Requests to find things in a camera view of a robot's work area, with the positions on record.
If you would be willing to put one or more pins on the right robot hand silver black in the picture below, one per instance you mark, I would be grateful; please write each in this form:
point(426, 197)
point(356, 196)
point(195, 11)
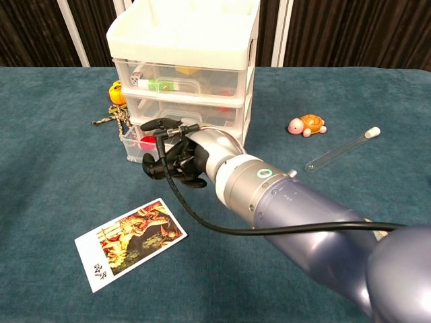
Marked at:
point(215, 148)

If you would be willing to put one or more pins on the clear drawer with red ball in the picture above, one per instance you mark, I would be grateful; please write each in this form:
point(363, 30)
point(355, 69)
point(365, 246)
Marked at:
point(133, 151)

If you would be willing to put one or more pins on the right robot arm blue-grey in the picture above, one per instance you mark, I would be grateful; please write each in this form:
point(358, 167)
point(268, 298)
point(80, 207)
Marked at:
point(303, 218)

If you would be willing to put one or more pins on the small red object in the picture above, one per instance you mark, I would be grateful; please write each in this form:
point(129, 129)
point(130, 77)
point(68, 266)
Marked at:
point(225, 93)
point(224, 109)

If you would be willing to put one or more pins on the clear drawer with glue stick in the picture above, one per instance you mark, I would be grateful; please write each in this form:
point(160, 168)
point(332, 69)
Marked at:
point(202, 80)

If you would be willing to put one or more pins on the clear drawer with wooden pieces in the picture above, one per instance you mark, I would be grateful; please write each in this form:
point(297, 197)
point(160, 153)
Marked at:
point(151, 107)

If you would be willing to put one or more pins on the red ball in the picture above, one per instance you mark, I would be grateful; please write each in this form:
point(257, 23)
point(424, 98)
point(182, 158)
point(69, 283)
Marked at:
point(146, 143)

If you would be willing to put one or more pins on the yellow toy block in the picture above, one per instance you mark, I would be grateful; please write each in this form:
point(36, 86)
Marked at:
point(187, 70)

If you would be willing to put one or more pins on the white green glue stick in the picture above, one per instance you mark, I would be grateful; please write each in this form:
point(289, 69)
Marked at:
point(151, 84)

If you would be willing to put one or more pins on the orange pink turtle toy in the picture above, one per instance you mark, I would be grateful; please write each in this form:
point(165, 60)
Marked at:
point(311, 124)

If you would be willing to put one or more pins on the white die black dots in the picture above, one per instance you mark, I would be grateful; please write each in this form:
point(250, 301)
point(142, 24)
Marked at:
point(135, 79)

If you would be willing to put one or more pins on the yellow tape measure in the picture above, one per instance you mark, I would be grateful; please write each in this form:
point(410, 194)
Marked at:
point(116, 96)

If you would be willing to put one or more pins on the glass test tube white cap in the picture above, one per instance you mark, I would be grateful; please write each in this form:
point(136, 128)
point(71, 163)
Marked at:
point(336, 151)

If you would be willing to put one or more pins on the picture card white border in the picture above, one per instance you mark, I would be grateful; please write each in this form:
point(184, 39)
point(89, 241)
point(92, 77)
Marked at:
point(134, 242)

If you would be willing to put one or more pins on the teal table cloth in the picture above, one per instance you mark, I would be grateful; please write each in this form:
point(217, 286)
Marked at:
point(50, 185)

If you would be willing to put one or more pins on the white plastic drawer cabinet frame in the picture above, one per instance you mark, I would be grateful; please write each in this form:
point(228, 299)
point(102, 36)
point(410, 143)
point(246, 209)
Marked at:
point(178, 37)

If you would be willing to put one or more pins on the white frame post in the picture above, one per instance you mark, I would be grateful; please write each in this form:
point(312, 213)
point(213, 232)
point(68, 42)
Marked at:
point(118, 6)
point(283, 33)
point(72, 33)

